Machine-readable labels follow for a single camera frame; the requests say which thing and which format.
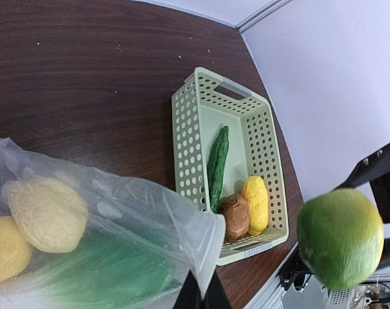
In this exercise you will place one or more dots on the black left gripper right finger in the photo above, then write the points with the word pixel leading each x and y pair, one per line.
pixel 215 297

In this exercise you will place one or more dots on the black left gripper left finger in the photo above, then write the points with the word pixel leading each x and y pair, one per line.
pixel 189 296

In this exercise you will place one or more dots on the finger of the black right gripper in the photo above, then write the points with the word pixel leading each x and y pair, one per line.
pixel 374 170

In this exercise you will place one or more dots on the yellow green lemon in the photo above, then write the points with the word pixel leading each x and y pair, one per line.
pixel 340 238

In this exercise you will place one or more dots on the green white bok choy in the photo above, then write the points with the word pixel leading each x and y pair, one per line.
pixel 106 272

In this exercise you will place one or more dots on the clear polka dot zip bag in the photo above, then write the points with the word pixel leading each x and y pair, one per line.
pixel 132 210

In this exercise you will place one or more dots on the green perforated plastic basket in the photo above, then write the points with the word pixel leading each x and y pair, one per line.
pixel 200 108

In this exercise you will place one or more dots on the brown potato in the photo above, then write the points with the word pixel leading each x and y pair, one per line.
pixel 237 217

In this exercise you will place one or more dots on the orange yellow corn bread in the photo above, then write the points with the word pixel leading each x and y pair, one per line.
pixel 255 193

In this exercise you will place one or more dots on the dark green cucumber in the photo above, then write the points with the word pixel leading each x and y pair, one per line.
pixel 216 167

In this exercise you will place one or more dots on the front aluminium rail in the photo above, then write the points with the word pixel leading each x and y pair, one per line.
pixel 374 293

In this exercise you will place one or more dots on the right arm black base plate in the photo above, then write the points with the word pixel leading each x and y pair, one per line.
pixel 294 273

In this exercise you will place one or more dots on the right aluminium frame post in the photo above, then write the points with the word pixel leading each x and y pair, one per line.
pixel 265 11

